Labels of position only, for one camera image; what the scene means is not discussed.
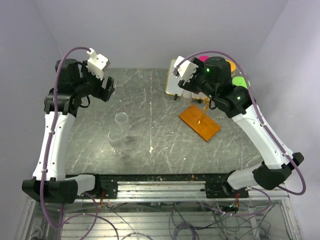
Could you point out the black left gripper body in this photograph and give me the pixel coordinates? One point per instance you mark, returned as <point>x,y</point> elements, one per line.
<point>94,85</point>

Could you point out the clear glass flute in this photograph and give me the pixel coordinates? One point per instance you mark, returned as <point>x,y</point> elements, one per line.
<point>117,142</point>
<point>123,122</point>

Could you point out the clear glass front flute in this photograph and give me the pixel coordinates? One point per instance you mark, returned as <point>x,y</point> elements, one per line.
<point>117,142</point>

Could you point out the clear glass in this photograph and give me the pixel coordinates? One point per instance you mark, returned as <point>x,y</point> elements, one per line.
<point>186,98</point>

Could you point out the pink plastic wine glass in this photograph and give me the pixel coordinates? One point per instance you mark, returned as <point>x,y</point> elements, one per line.
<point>203,58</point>

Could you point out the orange plastic wine glass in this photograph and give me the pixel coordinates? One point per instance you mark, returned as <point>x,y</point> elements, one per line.
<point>233,66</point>

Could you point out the green plastic wine glass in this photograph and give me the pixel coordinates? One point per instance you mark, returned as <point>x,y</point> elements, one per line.
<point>239,81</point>

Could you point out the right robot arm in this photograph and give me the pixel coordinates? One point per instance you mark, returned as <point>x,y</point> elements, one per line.
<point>213,78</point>

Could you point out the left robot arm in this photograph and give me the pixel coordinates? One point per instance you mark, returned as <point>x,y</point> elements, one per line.
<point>76,80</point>

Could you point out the gold framed mirror tray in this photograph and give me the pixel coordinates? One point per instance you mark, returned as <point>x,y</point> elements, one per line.
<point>172,87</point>

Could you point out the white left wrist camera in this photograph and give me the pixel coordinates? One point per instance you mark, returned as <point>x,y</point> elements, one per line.
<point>97,63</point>

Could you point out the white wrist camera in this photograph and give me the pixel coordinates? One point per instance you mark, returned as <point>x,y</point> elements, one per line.
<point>97,63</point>
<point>184,69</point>

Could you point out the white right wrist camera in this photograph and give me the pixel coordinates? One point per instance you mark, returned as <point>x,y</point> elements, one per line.
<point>184,69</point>

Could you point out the gold wire wine glass rack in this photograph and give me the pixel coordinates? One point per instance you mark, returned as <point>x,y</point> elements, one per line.
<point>198,120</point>

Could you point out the aluminium rail frame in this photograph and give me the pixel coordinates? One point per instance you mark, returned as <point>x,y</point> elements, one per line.
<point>168,210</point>

